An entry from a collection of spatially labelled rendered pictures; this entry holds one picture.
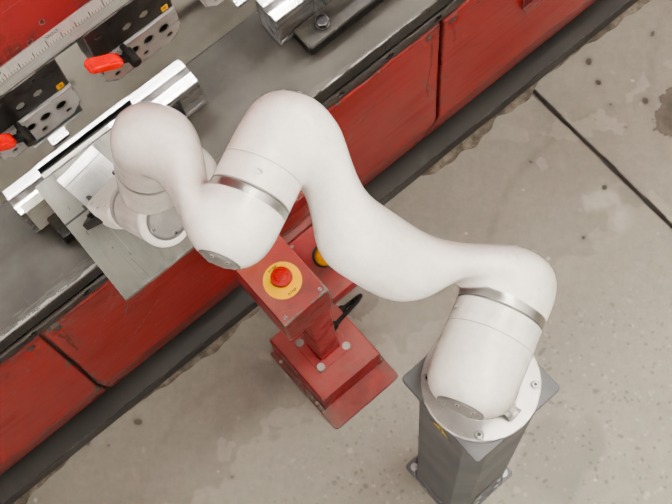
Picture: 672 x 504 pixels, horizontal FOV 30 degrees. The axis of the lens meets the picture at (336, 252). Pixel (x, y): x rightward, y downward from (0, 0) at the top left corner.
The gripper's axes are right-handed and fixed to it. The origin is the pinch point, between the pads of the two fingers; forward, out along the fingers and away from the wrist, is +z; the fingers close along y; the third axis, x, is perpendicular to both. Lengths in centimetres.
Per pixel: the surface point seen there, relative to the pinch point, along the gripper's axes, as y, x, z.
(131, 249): 4.4, 8.7, -4.2
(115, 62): -12.3, -18.8, -18.5
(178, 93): -21.7, -1.4, 8.3
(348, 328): -24, 79, 52
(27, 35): -4.2, -31.6, -26.1
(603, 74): -119, 87, 60
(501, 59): -90, 54, 41
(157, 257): 2.4, 12.0, -6.9
